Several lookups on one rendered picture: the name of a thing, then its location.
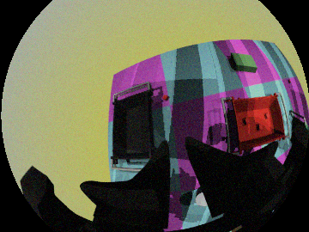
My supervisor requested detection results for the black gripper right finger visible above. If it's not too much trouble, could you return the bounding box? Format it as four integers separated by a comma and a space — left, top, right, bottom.
185, 137, 279, 218

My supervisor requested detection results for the green block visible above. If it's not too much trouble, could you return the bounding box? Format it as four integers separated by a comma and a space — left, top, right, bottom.
230, 53, 258, 72

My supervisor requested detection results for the grey cylinder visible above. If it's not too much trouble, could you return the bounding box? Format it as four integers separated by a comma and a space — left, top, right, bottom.
195, 187, 207, 206

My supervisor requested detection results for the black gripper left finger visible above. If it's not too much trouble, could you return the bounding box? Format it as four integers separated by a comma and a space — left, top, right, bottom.
80, 140, 171, 229

